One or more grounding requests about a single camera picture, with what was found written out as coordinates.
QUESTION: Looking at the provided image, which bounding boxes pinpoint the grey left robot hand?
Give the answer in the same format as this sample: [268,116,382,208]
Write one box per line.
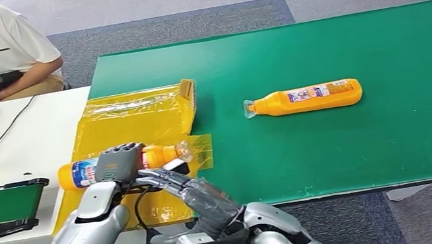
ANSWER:
[89,140,152,190]

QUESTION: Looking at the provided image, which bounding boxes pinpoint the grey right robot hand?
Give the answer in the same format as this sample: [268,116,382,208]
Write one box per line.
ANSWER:
[133,153,250,244]

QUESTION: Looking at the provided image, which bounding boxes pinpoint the orange bottle with clear cap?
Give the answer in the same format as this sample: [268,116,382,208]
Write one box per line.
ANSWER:
[241,76,365,125]
[55,138,197,195]

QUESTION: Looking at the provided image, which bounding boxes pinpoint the yellow film wrapped box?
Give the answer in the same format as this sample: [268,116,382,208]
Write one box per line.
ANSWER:
[29,75,226,244]

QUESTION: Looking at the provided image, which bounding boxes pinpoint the green table mat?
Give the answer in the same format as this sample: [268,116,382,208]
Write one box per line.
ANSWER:
[81,0,432,238]

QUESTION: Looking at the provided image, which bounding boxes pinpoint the black laptop cable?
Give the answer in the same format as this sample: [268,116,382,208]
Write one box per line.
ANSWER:
[0,95,46,147]

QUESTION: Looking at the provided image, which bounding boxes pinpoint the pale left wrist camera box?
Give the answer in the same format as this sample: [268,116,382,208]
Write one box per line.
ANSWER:
[159,156,192,180]

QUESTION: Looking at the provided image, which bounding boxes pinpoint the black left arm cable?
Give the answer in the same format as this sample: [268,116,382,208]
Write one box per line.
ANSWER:
[129,182,172,244]

